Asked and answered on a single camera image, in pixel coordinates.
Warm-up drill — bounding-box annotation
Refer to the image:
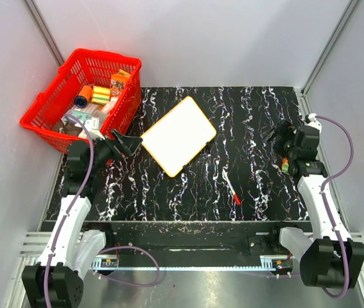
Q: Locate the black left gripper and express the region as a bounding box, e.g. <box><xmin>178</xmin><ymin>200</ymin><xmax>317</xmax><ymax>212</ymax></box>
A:
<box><xmin>87</xmin><ymin>129</ymin><xmax>142</xmax><ymax>175</ymax></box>

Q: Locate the orange sponge pack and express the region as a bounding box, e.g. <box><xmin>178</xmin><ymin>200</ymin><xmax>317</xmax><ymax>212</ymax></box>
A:
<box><xmin>281</xmin><ymin>158</ymin><xmax>290</xmax><ymax>175</ymax></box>

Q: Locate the yellow framed whiteboard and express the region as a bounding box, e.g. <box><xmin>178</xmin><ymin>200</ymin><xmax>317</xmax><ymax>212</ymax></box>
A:
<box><xmin>141</xmin><ymin>96</ymin><xmax>216</xmax><ymax>178</ymax></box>

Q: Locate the red capped white marker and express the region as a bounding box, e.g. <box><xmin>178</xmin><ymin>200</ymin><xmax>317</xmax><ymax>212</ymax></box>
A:
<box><xmin>222</xmin><ymin>170</ymin><xmax>241</xmax><ymax>205</ymax></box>

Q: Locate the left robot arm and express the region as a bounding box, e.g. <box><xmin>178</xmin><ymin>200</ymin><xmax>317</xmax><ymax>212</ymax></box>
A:
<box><xmin>22</xmin><ymin>130</ymin><xmax>143</xmax><ymax>307</ymax></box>

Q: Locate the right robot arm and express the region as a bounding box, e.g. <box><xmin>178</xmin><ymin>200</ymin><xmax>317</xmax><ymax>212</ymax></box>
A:
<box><xmin>263</xmin><ymin>115</ymin><xmax>364</xmax><ymax>293</ymax></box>

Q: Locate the pink white small box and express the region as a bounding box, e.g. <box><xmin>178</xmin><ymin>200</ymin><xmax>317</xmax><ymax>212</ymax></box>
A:
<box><xmin>100</xmin><ymin>96</ymin><xmax>118</xmax><ymax>114</ymax></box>

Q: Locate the teal white box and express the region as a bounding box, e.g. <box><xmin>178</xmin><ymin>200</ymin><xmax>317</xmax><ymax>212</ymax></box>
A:
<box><xmin>62</xmin><ymin>109</ymin><xmax>93</xmax><ymax>128</ymax></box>

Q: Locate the yellow green sponge stack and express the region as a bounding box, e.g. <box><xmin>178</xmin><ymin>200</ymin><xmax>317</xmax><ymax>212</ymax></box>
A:
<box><xmin>91</xmin><ymin>86</ymin><xmax>110</xmax><ymax>105</ymax></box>

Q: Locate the orange snack packet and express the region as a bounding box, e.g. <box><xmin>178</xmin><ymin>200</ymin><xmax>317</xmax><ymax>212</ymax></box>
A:
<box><xmin>110</xmin><ymin>69</ymin><xmax>130</xmax><ymax>97</ymax></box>

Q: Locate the red plastic basket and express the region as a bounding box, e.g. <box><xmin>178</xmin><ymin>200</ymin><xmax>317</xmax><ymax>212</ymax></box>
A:
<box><xmin>20</xmin><ymin>48</ymin><xmax>142</xmax><ymax>154</ymax></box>

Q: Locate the orange blue cylinder can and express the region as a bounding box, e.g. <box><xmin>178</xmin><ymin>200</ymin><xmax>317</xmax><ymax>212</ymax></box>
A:
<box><xmin>74</xmin><ymin>85</ymin><xmax>92</xmax><ymax>108</ymax></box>

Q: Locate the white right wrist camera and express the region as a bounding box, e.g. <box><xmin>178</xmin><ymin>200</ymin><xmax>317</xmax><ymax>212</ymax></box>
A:
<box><xmin>304</xmin><ymin>113</ymin><xmax>322</xmax><ymax>132</ymax></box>

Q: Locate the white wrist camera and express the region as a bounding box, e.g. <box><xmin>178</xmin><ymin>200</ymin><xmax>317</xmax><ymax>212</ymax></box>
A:
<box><xmin>84</xmin><ymin>118</ymin><xmax>105</xmax><ymax>140</ymax></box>
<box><xmin>304</xmin><ymin>113</ymin><xmax>322</xmax><ymax>132</ymax></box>

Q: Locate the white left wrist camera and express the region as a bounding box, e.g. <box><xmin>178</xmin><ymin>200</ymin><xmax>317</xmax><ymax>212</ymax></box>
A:
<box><xmin>84</xmin><ymin>118</ymin><xmax>105</xmax><ymax>140</ymax></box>

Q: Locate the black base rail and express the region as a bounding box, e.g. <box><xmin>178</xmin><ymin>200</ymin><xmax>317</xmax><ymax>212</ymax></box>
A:
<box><xmin>79</xmin><ymin>221</ymin><xmax>312</xmax><ymax>267</ymax></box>

